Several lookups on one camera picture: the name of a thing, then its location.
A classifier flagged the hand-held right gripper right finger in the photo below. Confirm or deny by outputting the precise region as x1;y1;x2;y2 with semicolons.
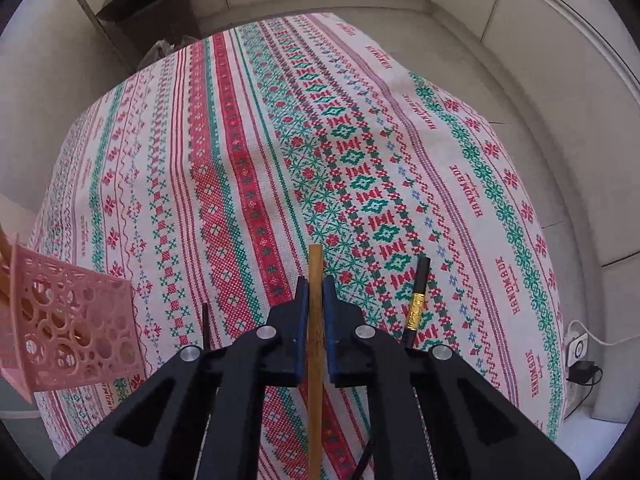
322;275;581;480

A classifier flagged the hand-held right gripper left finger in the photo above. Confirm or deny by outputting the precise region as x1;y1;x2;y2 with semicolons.
50;275;312;480

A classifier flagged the bamboo chopstick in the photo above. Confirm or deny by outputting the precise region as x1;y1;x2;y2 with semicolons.
307;244;325;480

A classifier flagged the pink plastic utensil basket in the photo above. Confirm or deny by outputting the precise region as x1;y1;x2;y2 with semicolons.
0;220;146;403

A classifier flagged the patterned red green tablecloth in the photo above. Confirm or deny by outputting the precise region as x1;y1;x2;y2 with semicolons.
27;12;571;480

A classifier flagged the white power strip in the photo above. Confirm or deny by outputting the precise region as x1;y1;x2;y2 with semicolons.
567;327;591;368

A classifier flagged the black charger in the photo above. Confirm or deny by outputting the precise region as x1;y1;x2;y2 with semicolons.
570;360;603;387

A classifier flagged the crumpled plastic bag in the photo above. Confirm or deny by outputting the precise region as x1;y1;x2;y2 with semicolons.
137;35;201;68

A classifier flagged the black bin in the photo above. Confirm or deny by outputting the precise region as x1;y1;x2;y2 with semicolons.
102;0;203;68

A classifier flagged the white cable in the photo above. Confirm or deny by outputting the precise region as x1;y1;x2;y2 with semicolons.
565;319;640;347

